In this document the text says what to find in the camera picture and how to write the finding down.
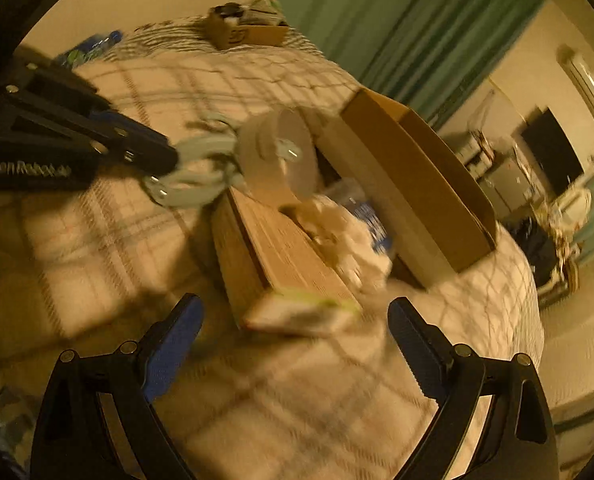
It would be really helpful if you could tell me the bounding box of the large cardboard box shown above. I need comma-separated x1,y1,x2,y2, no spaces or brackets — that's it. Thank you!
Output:
315,88,496,288

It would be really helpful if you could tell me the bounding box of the tape roll with holder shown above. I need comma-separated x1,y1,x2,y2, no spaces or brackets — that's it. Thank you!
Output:
143,107,318,208

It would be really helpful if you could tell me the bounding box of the white tissue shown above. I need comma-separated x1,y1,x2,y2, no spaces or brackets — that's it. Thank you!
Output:
295,195,392,295

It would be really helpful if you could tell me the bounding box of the clear jar blue label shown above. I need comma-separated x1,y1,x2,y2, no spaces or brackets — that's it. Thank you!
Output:
324,178,394,259

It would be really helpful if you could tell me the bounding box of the plaid bed blanket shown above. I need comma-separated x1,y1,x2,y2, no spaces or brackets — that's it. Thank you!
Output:
0,41,556,479

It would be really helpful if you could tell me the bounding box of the small cardboard box with items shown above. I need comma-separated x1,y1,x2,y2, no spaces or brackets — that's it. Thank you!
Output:
205,0,289,50

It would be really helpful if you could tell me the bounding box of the grey mini fridge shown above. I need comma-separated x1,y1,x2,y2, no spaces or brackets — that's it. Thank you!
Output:
478,158,534,220

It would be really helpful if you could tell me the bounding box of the small brown carton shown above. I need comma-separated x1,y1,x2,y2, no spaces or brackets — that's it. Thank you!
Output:
211,188,362,337

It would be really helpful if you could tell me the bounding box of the white air conditioner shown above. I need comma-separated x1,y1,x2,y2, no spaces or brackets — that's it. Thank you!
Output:
562,50,594,119

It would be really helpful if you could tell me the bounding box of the black wall television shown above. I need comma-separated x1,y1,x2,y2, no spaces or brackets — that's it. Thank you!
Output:
521,108,583,196

